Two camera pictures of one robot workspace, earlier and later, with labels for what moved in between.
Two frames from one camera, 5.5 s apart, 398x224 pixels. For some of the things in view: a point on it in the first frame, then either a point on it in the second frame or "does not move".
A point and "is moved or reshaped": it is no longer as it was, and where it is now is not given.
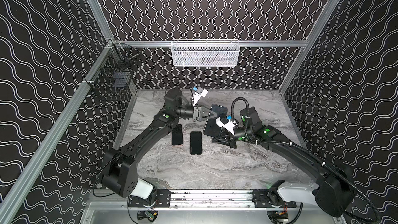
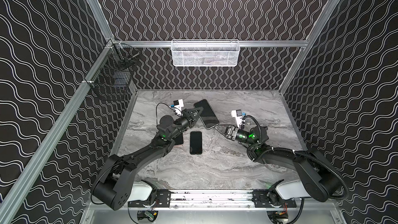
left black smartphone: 177,135 does not move
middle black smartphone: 196,143 does not move
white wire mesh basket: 202,53 does not move
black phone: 212,126 is moved or reshaped
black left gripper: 197,113 → 188,117
